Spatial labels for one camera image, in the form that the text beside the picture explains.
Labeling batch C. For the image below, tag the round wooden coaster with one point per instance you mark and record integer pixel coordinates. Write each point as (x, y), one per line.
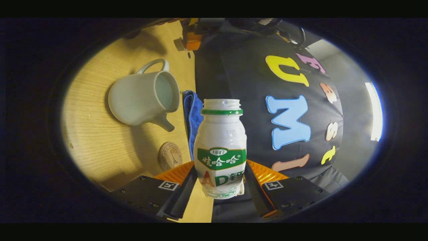
(170, 156)

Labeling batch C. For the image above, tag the blue folded towel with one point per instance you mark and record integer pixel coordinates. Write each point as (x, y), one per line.
(193, 120)

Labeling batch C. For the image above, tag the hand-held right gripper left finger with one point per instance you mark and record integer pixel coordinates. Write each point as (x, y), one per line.
(185, 194)

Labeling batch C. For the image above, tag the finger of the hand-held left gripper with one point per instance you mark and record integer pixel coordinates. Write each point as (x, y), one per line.
(193, 42)

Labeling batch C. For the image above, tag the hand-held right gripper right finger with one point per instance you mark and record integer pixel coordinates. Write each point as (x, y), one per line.
(257, 197)

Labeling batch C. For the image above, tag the white green-label water bottle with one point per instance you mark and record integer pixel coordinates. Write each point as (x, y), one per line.
(219, 134)

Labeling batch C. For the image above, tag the black backdrop cloth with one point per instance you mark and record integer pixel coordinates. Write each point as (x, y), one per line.
(240, 80)

